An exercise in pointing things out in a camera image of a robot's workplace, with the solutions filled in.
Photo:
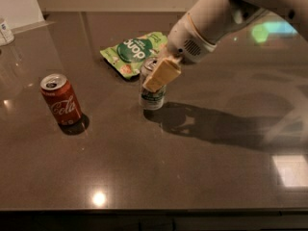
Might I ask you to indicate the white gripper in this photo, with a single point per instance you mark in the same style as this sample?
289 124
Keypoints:
185 41

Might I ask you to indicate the white green 7up can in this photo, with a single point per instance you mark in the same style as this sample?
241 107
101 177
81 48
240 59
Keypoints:
150 100

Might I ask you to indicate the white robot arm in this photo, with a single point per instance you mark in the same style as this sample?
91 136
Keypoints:
199 30

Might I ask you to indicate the red coke can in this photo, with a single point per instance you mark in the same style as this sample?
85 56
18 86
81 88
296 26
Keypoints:
61 99

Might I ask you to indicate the green chip bag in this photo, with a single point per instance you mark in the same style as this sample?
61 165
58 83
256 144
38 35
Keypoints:
127 57

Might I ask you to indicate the white bottle at left edge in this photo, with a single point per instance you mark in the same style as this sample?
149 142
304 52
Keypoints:
6 34

